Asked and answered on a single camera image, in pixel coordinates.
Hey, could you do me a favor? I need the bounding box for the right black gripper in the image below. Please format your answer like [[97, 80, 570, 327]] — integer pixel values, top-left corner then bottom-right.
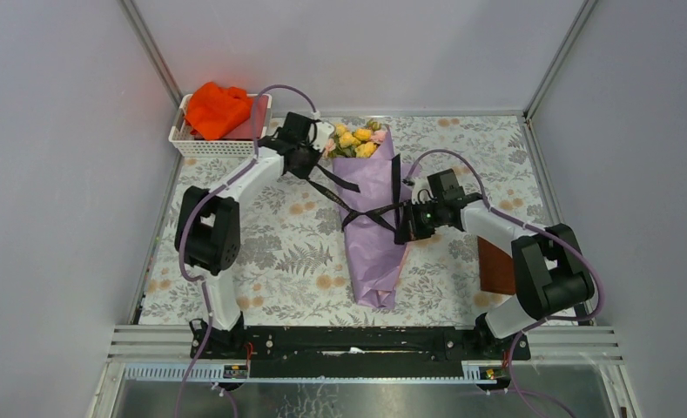
[[394, 199, 444, 244]]

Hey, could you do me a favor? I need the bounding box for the black strap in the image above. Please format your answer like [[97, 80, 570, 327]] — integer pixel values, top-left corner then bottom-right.
[[305, 153, 416, 235]]

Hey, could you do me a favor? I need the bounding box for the yellow fake flower bunch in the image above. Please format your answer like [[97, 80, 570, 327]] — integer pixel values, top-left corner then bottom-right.
[[322, 118, 389, 160]]

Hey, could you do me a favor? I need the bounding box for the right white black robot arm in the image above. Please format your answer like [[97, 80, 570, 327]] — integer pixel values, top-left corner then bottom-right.
[[394, 170, 598, 359]]

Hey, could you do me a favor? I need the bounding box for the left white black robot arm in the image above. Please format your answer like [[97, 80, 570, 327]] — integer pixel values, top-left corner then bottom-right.
[[175, 112, 335, 358]]

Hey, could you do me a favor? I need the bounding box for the dark red folded paper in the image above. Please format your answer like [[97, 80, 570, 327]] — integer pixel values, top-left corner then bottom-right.
[[224, 93, 273, 140]]

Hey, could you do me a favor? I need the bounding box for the orange cloth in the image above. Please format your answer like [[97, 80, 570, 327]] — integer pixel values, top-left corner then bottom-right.
[[185, 82, 253, 141]]

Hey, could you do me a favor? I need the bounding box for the brown leather pad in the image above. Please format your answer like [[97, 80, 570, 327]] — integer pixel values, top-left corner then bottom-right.
[[477, 237, 516, 295]]

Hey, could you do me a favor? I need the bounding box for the floral patterned table mat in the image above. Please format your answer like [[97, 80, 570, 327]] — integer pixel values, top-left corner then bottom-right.
[[138, 115, 575, 329]]

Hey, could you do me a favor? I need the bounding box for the white plastic basket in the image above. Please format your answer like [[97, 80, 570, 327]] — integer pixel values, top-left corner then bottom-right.
[[168, 94, 253, 158]]

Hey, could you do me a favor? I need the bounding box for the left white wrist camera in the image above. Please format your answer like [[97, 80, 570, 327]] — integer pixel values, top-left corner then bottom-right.
[[309, 119, 336, 152]]

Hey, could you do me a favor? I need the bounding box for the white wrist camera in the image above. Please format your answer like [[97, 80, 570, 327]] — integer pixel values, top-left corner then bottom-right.
[[309, 119, 336, 152], [412, 179, 432, 202]]

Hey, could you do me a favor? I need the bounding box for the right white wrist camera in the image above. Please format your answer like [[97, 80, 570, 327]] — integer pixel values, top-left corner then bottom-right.
[[412, 179, 432, 202]]

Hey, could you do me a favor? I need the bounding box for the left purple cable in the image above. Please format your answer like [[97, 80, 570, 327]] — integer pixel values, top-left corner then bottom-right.
[[172, 84, 320, 418]]

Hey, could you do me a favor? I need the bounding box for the purple cable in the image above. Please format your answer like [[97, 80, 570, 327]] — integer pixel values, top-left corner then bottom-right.
[[405, 149, 607, 418], [172, 84, 320, 418]]

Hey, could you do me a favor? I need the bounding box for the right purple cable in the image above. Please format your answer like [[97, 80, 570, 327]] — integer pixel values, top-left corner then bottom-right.
[[405, 149, 607, 418]]

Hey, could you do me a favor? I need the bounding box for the black mounting base rail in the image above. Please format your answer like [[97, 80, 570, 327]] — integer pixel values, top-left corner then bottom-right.
[[190, 322, 531, 379]]

